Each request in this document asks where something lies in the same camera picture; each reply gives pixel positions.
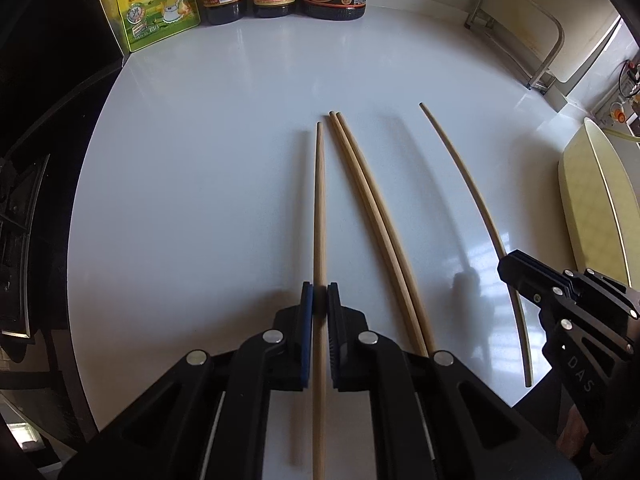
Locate black gas stove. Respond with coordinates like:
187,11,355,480
0,60,126,441

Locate gas valve with pipe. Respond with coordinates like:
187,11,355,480
597,60,640,129

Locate chopstick pair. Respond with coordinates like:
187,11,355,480
336,112,437,356

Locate metal cutting board rack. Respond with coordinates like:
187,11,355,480
465,0,565,92

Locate cream oval tray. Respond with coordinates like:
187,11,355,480
558,116,640,291

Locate long wooden chopstick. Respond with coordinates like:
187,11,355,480
311,121,329,479
419,102,534,388
328,111,429,359

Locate white cutting board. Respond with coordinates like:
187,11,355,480
475,0,624,111

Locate person's right hand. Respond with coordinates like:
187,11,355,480
554,400,607,462

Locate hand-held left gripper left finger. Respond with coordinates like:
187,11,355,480
57,281,316,480

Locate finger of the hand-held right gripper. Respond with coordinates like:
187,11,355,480
510,250,640,319
497,254,635,362

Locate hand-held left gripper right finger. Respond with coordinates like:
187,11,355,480
325,281,583,480

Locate yellow seasoning pouch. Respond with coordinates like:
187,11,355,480
115,0,202,54

